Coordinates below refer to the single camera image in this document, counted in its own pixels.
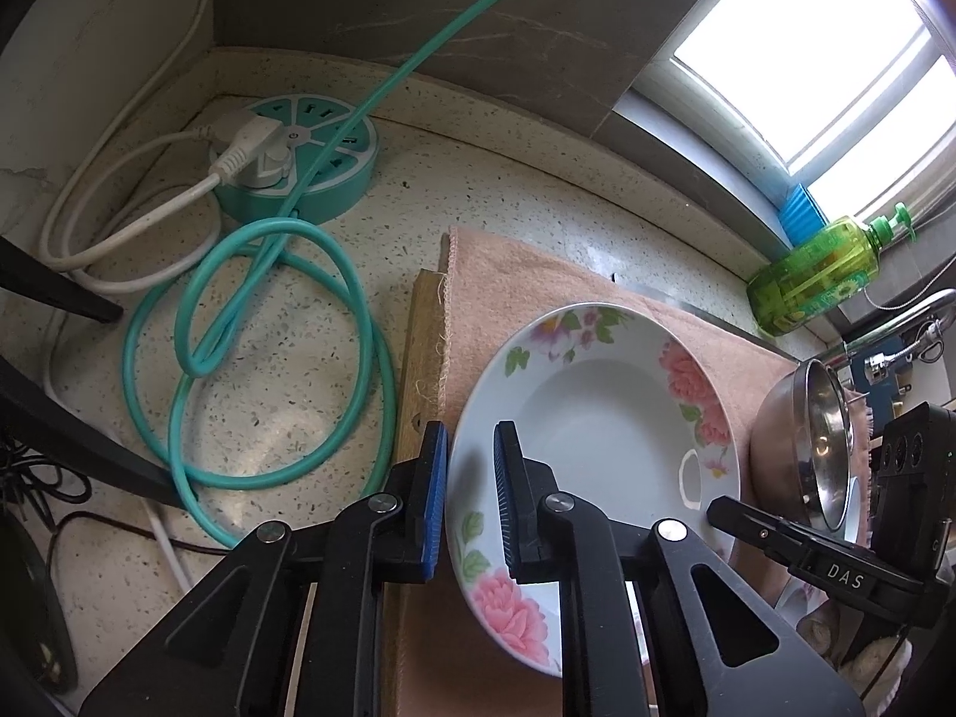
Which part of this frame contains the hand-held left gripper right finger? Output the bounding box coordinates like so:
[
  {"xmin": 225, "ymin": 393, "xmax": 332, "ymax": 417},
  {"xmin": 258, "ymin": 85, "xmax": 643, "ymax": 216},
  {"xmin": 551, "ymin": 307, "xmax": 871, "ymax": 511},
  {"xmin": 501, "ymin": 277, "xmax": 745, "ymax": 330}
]
[{"xmin": 493, "ymin": 420, "xmax": 868, "ymax": 717}]

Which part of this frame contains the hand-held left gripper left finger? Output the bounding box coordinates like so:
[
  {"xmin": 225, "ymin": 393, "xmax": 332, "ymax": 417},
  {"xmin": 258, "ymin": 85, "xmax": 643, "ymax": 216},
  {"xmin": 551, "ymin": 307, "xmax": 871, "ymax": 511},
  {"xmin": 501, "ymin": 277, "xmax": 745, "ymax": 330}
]
[{"xmin": 78, "ymin": 420, "xmax": 449, "ymax": 717}]

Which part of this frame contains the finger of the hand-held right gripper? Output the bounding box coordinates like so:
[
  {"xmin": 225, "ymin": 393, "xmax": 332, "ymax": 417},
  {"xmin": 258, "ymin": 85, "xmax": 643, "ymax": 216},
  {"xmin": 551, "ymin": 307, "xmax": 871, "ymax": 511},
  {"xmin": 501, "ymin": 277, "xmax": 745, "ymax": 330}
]
[{"xmin": 706, "ymin": 497, "xmax": 927, "ymax": 617}]

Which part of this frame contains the steel bowl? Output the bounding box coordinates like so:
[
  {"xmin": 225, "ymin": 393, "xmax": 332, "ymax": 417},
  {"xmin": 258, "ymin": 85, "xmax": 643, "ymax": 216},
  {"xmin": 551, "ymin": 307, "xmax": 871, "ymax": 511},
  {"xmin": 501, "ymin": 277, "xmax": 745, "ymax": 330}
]
[{"xmin": 749, "ymin": 358, "xmax": 860, "ymax": 539}]

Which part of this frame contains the floral ceramic plate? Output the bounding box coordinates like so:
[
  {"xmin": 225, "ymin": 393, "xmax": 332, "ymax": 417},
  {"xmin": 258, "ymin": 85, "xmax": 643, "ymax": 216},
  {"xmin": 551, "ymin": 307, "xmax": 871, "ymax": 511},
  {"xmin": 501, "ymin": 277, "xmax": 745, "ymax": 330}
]
[{"xmin": 444, "ymin": 304, "xmax": 740, "ymax": 679}]

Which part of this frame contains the person's right hand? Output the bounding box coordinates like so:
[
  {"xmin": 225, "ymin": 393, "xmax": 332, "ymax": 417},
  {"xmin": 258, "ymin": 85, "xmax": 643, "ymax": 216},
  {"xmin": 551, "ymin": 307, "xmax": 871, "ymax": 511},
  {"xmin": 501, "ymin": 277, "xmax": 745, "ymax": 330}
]
[{"xmin": 777, "ymin": 575, "xmax": 914, "ymax": 703}]

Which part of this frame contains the blue knife holder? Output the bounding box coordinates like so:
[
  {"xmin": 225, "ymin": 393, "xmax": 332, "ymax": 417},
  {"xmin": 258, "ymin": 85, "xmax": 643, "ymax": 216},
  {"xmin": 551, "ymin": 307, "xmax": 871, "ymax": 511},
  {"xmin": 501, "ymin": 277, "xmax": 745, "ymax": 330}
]
[{"xmin": 847, "ymin": 339, "xmax": 923, "ymax": 427}]

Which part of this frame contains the wooden board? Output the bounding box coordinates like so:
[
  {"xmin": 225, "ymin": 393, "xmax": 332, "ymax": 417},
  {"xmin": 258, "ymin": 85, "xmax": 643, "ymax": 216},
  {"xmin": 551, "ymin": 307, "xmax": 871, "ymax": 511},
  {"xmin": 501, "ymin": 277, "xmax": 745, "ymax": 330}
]
[{"xmin": 377, "ymin": 269, "xmax": 449, "ymax": 717}]

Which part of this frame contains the chrome faucet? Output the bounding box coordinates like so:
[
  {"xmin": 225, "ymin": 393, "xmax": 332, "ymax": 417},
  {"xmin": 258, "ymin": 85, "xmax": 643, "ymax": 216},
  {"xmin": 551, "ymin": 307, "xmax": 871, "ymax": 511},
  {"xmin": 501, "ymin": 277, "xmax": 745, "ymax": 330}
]
[{"xmin": 822, "ymin": 291, "xmax": 949, "ymax": 390}]

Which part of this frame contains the green dish soap bottle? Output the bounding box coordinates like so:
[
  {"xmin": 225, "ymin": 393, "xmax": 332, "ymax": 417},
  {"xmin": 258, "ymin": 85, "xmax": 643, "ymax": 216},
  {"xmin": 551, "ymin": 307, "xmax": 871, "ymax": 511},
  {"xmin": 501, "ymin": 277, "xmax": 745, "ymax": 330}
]
[{"xmin": 747, "ymin": 203, "xmax": 918, "ymax": 337}]

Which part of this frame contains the pink towel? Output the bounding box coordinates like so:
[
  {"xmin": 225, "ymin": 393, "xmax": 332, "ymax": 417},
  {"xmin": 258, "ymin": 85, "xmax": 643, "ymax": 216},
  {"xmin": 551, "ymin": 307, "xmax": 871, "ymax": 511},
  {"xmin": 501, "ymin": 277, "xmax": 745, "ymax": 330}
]
[{"xmin": 388, "ymin": 226, "xmax": 875, "ymax": 717}]

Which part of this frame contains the blue ribbed plastic piece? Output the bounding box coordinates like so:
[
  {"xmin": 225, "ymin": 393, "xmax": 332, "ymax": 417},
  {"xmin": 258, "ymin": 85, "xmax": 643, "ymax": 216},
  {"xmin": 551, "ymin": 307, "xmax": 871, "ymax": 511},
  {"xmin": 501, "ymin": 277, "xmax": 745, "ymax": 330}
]
[{"xmin": 777, "ymin": 183, "xmax": 826, "ymax": 247}]

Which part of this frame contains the teal round power strip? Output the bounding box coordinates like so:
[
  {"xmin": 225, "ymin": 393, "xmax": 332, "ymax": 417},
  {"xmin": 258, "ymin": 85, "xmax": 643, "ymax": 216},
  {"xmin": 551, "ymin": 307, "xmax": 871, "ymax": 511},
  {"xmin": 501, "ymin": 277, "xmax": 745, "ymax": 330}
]
[{"xmin": 209, "ymin": 93, "xmax": 379, "ymax": 223}]

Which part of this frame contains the white power plug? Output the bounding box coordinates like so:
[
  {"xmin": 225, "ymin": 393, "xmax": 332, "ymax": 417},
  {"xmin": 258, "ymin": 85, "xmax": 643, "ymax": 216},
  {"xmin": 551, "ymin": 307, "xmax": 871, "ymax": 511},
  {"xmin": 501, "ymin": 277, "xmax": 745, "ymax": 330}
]
[{"xmin": 209, "ymin": 111, "xmax": 292, "ymax": 191}]

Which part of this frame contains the dark round object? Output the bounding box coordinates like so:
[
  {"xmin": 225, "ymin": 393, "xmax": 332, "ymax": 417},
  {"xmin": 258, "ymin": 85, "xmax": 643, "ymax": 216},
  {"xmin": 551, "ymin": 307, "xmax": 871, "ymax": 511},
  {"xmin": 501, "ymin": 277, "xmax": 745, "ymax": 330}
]
[{"xmin": 0, "ymin": 515, "xmax": 79, "ymax": 695}]

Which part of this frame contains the window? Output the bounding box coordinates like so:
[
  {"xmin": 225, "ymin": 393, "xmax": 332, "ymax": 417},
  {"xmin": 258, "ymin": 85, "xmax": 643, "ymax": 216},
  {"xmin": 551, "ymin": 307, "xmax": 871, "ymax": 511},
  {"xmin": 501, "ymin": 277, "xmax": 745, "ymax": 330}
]
[{"xmin": 627, "ymin": 0, "xmax": 956, "ymax": 240}]

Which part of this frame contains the teal power cable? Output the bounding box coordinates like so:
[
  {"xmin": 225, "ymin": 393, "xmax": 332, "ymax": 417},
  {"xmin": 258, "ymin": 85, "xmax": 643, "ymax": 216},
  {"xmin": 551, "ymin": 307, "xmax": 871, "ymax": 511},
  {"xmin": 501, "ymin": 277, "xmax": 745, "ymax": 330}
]
[{"xmin": 123, "ymin": 0, "xmax": 569, "ymax": 550}]

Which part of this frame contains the black cable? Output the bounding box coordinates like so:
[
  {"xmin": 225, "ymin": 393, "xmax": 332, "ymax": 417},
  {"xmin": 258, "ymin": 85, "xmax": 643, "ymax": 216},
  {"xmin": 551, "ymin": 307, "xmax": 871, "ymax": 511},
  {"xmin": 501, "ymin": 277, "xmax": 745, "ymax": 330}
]
[{"xmin": 0, "ymin": 448, "xmax": 234, "ymax": 561}]

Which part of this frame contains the thin white cable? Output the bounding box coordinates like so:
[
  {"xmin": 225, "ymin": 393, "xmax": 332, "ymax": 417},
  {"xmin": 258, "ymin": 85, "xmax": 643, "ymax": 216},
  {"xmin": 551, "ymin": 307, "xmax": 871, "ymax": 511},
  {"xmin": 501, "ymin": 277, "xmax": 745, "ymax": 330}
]
[{"xmin": 45, "ymin": 358, "xmax": 197, "ymax": 593}]

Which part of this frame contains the white power cable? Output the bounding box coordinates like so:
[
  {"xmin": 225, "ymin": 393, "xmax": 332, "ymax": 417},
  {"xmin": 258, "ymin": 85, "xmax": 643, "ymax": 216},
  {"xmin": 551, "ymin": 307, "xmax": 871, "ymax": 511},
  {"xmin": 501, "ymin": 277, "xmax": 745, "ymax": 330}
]
[{"xmin": 37, "ymin": 0, "xmax": 225, "ymax": 292}]

